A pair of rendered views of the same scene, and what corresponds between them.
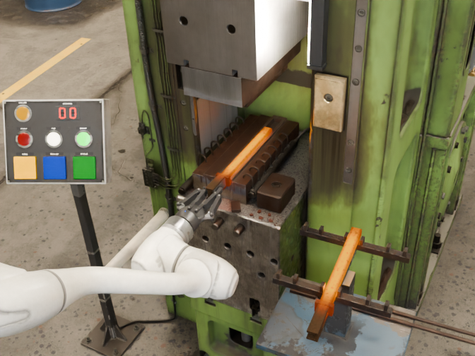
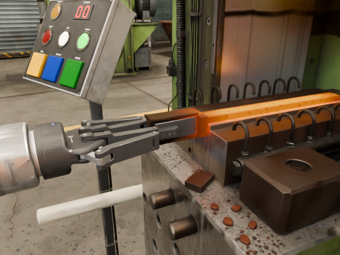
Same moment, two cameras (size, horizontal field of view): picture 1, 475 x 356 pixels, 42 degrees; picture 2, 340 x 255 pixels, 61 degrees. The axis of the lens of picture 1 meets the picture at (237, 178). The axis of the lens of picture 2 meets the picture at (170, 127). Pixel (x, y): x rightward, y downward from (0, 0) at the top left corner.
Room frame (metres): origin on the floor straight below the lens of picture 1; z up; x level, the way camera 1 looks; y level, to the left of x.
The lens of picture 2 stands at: (1.18, -0.18, 1.17)
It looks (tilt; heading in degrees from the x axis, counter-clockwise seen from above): 23 degrees down; 36
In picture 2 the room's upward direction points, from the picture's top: straight up
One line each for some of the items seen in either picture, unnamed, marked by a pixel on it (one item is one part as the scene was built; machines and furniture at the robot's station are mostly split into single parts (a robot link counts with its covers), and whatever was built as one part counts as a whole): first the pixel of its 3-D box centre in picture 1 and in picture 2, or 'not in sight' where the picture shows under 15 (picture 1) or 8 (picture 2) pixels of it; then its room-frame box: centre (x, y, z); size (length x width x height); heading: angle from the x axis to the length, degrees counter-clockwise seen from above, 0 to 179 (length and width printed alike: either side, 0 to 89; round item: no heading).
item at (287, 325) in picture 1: (337, 329); not in sight; (1.19, -0.27, 0.71); 0.40 x 0.30 x 0.02; 63
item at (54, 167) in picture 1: (55, 167); (53, 69); (1.67, 0.60, 1.01); 0.07 x 0.05 x 0.07; 85
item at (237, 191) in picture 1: (248, 153); (282, 120); (1.78, -0.04, 0.96); 0.42 x 0.20 x 0.09; 150
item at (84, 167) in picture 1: (85, 167); (72, 74); (1.67, 0.50, 1.01); 0.07 x 0.05 x 0.07; 85
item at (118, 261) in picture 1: (131, 248); (113, 198); (1.69, 0.41, 0.62); 0.44 x 0.05 x 0.05; 150
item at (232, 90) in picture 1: (244, 58); not in sight; (1.78, -0.04, 1.32); 0.42 x 0.20 x 0.10; 150
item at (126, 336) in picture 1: (111, 329); not in sight; (1.80, 0.59, 0.05); 0.22 x 0.22 x 0.09; 60
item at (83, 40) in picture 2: (83, 138); (83, 41); (1.71, 0.50, 1.09); 0.05 x 0.03 x 0.04; 60
